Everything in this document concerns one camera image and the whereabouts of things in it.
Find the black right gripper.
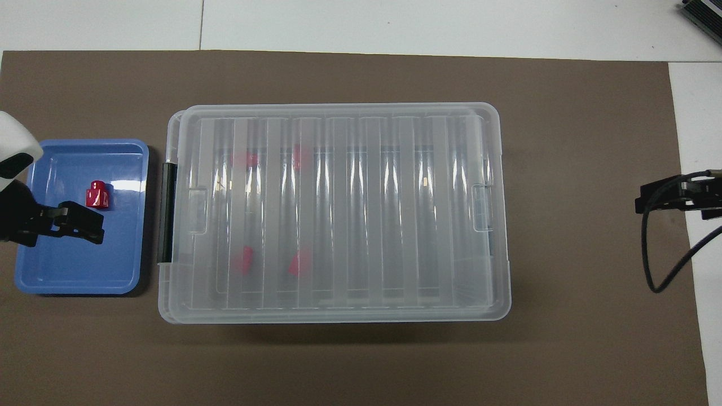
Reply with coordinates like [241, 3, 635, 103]
[635, 169, 722, 221]

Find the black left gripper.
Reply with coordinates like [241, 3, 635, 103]
[0, 179, 105, 248]

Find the clear ribbed plastic lid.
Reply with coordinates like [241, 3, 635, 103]
[169, 103, 512, 323]

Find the blue plastic tray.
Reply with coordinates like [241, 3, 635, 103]
[14, 139, 150, 295]

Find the clear plastic storage box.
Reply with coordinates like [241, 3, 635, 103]
[157, 104, 512, 325]

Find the grey finned device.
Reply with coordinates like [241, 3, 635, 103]
[679, 0, 722, 48]

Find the brown paper mat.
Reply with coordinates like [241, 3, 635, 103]
[0, 50, 710, 406]

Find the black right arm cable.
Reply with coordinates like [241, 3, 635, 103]
[641, 197, 722, 294]

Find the black box handle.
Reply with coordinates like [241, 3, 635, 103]
[157, 162, 178, 264]

